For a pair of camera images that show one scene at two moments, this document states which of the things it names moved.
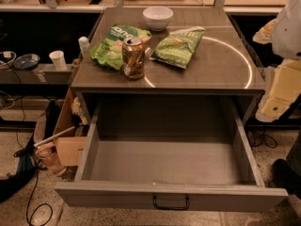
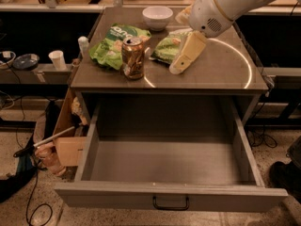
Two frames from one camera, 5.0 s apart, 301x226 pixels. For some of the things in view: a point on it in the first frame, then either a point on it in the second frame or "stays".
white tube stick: [55, 136] stays
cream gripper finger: [264, 35] → [183, 16]
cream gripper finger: [284, 87] → [194, 43]
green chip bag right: [177, 47] stays
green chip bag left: [109, 52] stays
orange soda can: [134, 58] stays
